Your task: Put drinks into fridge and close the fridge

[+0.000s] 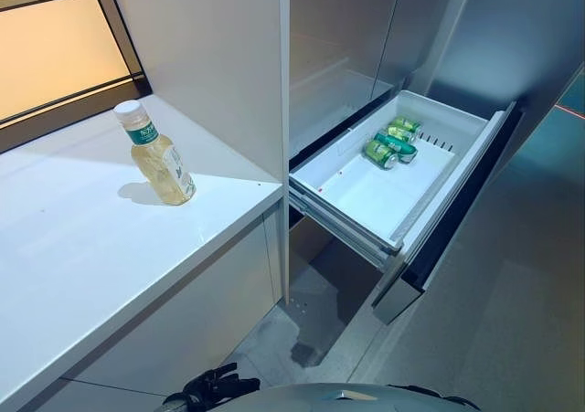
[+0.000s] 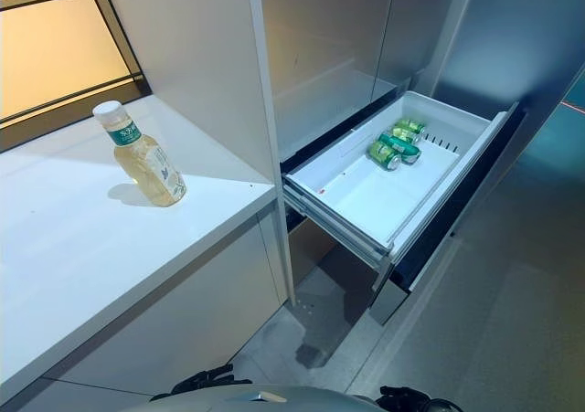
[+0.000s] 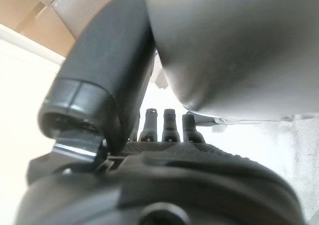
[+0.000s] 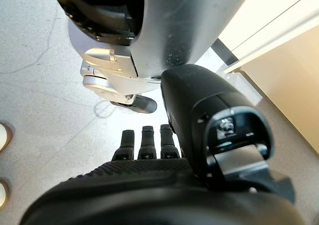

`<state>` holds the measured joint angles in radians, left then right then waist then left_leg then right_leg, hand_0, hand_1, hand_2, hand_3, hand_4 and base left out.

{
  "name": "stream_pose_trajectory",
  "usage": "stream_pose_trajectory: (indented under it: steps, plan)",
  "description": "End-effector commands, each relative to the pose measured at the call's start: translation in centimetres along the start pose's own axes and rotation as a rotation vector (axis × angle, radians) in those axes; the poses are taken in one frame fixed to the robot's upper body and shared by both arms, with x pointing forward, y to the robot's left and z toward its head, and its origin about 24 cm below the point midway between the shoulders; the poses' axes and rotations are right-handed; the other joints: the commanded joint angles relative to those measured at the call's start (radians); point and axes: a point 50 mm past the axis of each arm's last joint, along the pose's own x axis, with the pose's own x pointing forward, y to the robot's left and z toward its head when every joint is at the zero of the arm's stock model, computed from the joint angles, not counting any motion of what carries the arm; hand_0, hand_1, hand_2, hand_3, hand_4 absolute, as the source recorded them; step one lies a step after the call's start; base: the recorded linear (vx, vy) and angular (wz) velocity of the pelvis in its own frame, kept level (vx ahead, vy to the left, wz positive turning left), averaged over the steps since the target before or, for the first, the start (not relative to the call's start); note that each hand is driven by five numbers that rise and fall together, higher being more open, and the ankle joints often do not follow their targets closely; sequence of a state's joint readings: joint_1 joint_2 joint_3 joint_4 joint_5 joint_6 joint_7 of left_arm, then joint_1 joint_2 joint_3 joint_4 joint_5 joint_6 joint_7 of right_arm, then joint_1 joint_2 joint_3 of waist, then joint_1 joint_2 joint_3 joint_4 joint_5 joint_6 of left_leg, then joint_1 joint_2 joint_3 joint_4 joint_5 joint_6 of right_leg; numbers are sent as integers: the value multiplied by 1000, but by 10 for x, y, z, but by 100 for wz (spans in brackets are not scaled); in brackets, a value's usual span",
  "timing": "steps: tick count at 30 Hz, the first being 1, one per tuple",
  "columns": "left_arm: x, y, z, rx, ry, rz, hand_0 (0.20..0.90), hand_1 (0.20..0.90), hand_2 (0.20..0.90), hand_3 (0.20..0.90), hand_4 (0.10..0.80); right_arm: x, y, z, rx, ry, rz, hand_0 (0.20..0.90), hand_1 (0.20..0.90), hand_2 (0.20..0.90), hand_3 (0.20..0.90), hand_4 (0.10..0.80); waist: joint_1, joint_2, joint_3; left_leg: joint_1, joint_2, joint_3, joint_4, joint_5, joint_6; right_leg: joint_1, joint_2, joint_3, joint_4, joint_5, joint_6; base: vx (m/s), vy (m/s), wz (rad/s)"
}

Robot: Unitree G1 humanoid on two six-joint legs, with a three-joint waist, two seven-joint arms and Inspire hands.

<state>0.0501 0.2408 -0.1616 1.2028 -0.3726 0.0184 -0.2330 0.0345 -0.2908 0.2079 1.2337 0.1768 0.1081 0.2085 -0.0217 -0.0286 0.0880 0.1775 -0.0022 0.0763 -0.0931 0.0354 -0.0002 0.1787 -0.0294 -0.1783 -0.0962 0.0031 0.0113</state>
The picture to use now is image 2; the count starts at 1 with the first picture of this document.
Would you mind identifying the tall white side panel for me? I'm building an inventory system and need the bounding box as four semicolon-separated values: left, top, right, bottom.
98;0;296;306

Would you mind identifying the clear tea bottle white cap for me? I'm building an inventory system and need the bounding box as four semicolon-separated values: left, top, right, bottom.
92;100;187;207

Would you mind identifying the green drink can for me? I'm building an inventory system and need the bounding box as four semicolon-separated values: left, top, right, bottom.
378;132;422;164
367;140;403;172
393;118;429;144

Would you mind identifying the stainless steel fridge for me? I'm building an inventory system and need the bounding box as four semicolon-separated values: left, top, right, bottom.
258;0;479;308

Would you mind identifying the pull-out fridge drawer white bin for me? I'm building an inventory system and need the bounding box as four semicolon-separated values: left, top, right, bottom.
281;90;527;327

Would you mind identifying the large framed window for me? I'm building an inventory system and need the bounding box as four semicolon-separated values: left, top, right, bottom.
0;0;152;128

